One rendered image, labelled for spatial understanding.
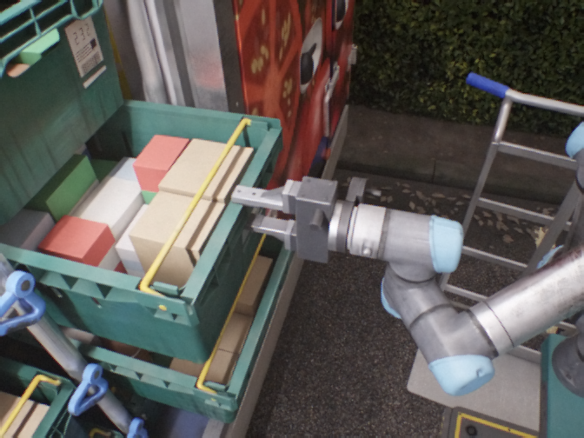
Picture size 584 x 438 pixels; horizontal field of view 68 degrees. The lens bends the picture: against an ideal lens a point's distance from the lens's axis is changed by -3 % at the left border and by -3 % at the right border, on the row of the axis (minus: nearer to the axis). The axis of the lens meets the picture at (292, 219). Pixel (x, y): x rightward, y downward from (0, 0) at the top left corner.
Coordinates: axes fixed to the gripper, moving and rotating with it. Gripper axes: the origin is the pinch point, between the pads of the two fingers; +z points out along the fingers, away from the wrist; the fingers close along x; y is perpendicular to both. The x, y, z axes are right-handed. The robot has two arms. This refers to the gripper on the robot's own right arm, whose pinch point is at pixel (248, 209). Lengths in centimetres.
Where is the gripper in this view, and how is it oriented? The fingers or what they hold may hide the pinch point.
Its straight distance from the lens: 68.9
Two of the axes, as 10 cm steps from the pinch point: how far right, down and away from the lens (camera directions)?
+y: -2.7, 7.0, -6.6
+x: 0.3, 6.9, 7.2
